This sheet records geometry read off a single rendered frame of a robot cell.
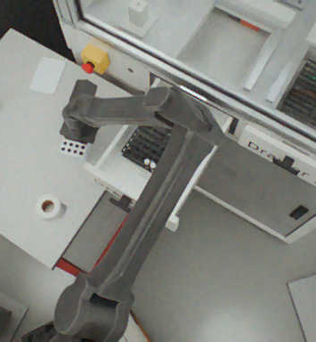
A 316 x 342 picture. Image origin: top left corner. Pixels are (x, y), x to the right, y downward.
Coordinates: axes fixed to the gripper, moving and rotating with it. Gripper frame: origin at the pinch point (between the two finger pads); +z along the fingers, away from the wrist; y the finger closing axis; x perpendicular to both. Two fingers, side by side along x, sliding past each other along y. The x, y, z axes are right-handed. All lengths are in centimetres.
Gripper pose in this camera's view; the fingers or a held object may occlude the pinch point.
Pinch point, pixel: (85, 139)
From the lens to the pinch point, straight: 135.5
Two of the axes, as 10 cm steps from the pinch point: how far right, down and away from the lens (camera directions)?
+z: 0.2, 3.9, 9.2
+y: -9.5, -2.7, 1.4
